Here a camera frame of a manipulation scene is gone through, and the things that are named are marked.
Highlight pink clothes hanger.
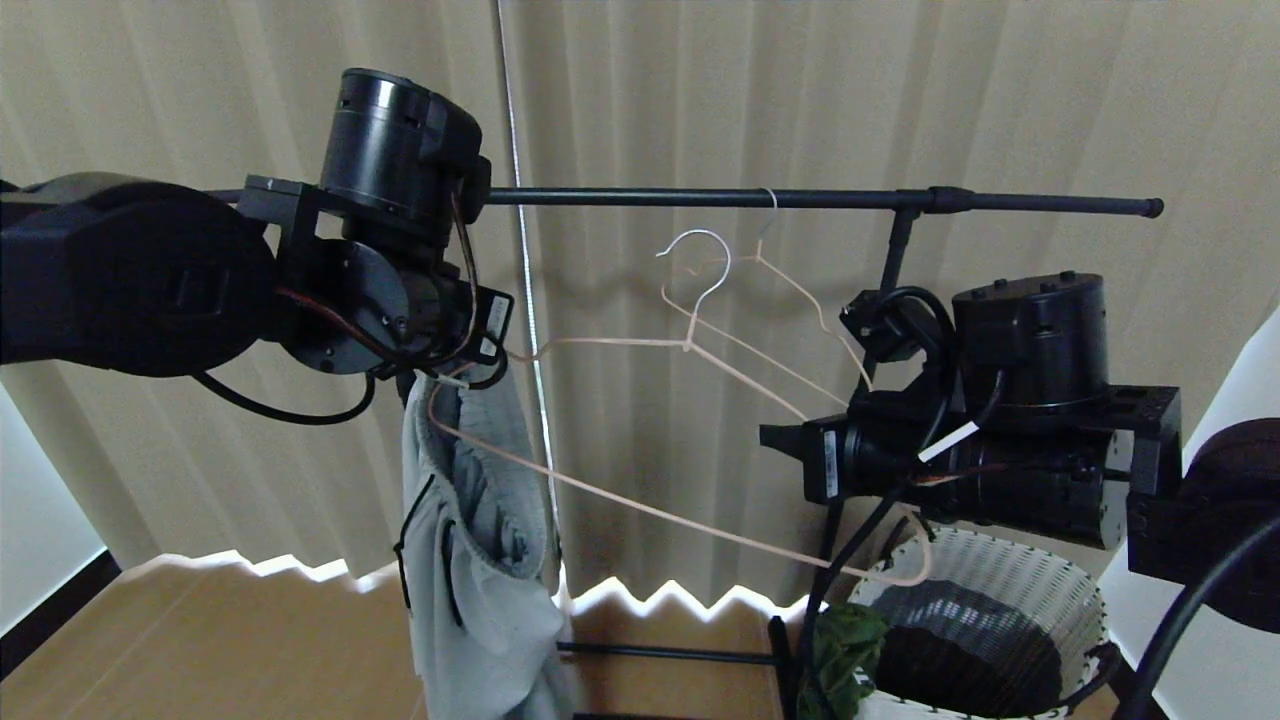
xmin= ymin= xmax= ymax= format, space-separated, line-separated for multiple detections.
xmin=428 ymin=230 xmax=933 ymax=588
xmin=660 ymin=188 xmax=876 ymax=393

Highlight white laundry basket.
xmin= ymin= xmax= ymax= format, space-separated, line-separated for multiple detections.
xmin=848 ymin=527 xmax=1123 ymax=720

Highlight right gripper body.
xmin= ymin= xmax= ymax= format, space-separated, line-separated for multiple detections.
xmin=800 ymin=392 xmax=1131 ymax=551

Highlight black clothes rack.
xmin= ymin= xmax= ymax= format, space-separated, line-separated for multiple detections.
xmin=205 ymin=185 xmax=1164 ymax=720

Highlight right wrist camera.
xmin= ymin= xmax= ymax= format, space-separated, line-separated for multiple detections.
xmin=840 ymin=290 xmax=926 ymax=368

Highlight green garment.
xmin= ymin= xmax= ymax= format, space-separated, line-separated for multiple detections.
xmin=797 ymin=600 xmax=891 ymax=720

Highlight pale grey shorts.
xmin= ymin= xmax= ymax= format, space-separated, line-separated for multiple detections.
xmin=393 ymin=365 xmax=581 ymax=720

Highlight beige curtain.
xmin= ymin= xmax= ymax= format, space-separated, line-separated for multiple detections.
xmin=0 ymin=0 xmax=1280 ymax=611

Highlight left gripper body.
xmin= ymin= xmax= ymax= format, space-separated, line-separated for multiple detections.
xmin=278 ymin=238 xmax=517 ymax=381

